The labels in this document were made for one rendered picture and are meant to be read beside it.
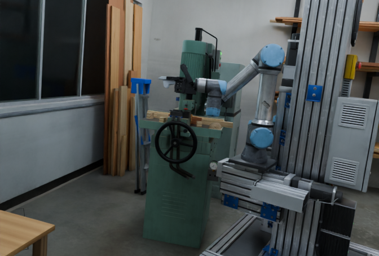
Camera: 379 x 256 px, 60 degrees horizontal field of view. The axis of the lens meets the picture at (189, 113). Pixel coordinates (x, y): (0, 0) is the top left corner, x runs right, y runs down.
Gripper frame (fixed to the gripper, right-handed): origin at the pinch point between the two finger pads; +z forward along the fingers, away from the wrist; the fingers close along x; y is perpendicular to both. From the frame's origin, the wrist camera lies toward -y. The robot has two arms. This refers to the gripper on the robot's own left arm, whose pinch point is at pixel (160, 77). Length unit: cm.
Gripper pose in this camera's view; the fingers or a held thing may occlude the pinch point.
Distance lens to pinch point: 175.6
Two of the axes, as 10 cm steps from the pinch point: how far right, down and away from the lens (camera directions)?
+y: -1.1, 9.9, 0.0
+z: -9.9, -1.1, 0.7
